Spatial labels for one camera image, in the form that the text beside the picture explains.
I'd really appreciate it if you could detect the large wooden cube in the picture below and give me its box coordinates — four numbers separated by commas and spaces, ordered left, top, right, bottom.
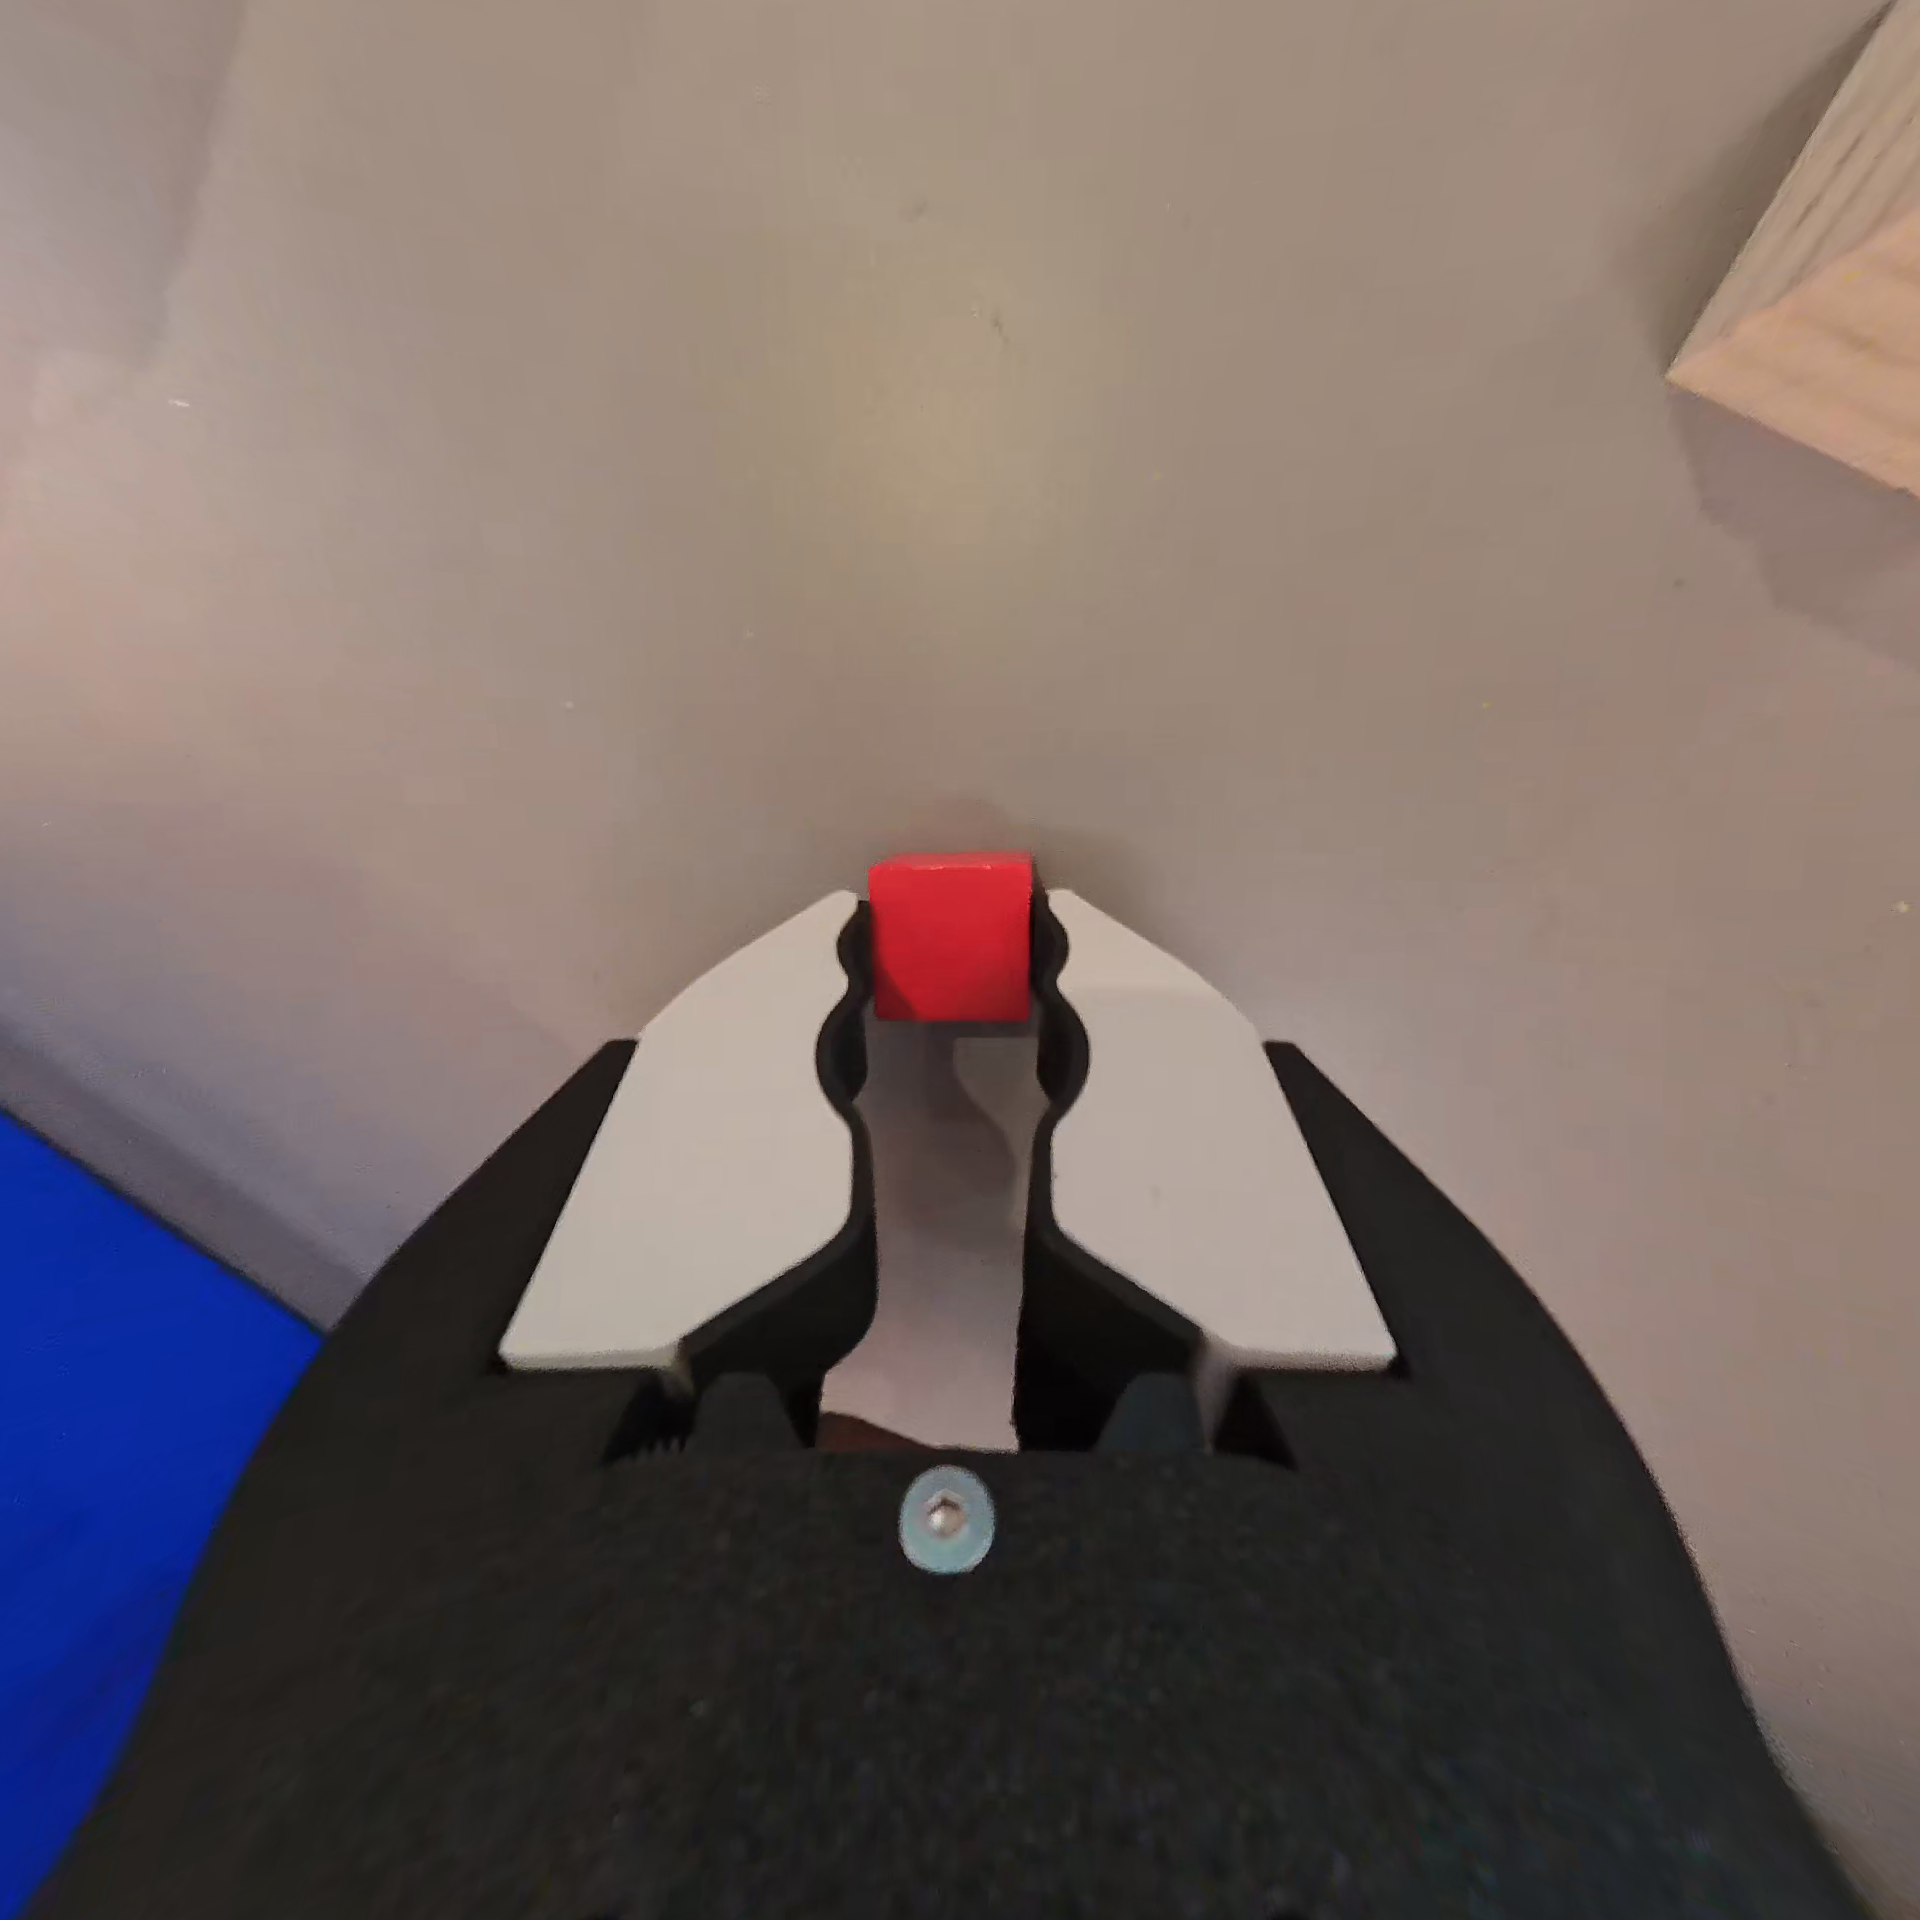
1670, 0, 1920, 501

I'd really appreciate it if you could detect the red wooden cube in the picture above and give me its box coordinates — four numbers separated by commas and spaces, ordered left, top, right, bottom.
864, 852, 1043, 1031

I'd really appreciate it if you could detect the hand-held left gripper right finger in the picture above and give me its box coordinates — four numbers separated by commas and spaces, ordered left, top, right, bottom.
1027, 888, 1403, 1383

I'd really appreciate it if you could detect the blue plastic bin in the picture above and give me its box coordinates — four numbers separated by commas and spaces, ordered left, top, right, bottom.
0, 1104, 328, 1907

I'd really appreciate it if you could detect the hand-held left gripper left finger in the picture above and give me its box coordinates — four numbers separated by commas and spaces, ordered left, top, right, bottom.
499, 888, 884, 1383

